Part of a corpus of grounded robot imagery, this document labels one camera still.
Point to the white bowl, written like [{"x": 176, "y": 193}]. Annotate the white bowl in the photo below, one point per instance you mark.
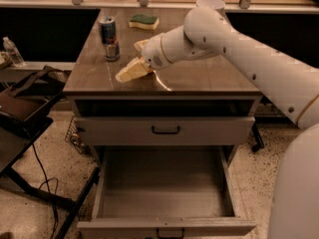
[{"x": 217, "y": 5}]

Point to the closed grey upper drawer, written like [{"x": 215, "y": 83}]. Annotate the closed grey upper drawer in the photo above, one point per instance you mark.
[{"x": 164, "y": 131}]

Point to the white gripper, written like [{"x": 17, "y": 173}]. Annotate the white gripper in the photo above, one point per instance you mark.
[{"x": 153, "y": 54}]

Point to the green yellow sponge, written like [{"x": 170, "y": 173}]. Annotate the green yellow sponge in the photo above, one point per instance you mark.
[{"x": 144, "y": 22}]

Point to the blue silver drink can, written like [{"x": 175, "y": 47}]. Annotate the blue silver drink can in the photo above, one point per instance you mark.
[{"x": 108, "y": 35}]

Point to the open grey bottom drawer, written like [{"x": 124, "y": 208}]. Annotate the open grey bottom drawer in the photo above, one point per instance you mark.
[{"x": 164, "y": 193}]

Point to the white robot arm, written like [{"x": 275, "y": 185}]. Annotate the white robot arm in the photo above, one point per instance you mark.
[{"x": 290, "y": 84}]

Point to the grey drawer cabinet table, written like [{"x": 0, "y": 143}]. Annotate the grey drawer cabinet table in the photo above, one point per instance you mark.
[{"x": 211, "y": 88}]

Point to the clear plastic water bottle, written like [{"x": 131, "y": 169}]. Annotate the clear plastic water bottle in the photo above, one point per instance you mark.
[{"x": 13, "y": 52}]

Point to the wire basket on floor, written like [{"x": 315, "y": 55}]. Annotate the wire basket on floor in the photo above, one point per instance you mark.
[{"x": 73, "y": 138}]

